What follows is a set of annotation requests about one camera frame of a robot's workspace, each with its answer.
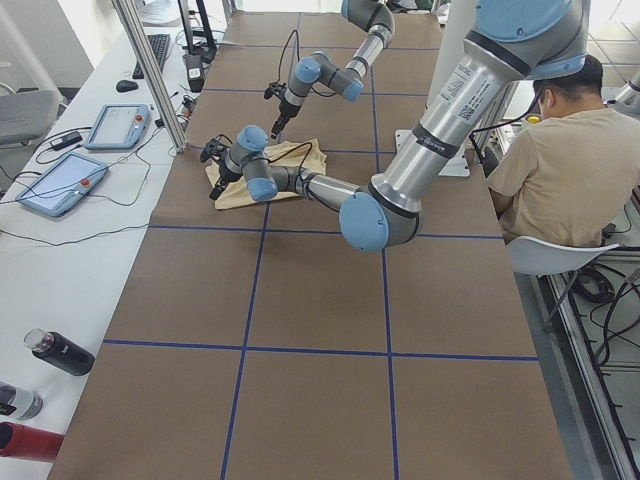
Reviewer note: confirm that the far blue teach pendant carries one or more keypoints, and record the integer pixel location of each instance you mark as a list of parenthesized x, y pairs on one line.
[(118, 127)]

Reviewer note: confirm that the aluminium frame post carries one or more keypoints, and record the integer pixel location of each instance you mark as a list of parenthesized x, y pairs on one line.
[(133, 27)]

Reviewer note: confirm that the beige long-sleeve graphic shirt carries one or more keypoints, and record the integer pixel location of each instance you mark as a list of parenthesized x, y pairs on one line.
[(273, 178)]

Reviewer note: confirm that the clear grey bottle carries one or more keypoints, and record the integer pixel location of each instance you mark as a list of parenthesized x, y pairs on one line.
[(18, 403)]

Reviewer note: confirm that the seated person in beige shirt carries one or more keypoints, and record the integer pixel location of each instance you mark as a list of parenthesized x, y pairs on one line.
[(564, 179)]

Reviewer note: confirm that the blue teach pendant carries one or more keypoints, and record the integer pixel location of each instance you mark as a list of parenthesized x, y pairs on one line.
[(61, 187), (118, 127)]

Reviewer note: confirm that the red bottle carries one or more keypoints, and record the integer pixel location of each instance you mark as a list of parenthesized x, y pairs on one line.
[(27, 443)]

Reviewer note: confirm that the black computer mouse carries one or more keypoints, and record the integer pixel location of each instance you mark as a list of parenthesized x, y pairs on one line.
[(123, 86)]

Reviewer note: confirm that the white chair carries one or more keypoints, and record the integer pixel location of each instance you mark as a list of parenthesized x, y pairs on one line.
[(532, 256)]

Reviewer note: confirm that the near blue teach pendant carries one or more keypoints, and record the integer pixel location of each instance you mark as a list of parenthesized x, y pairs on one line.
[(61, 187)]

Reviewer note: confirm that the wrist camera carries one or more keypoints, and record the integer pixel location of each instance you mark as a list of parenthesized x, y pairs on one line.
[(215, 148), (275, 89)]

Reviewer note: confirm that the brown table mat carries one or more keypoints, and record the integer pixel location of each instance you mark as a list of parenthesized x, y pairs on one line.
[(257, 344)]

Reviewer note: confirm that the black water bottle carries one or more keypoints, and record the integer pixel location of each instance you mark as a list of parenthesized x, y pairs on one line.
[(57, 350)]

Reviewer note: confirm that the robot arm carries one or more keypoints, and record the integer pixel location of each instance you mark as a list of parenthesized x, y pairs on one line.
[(508, 41), (346, 81)]

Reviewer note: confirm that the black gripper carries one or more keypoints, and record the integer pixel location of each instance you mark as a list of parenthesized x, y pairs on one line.
[(284, 111), (224, 176)]

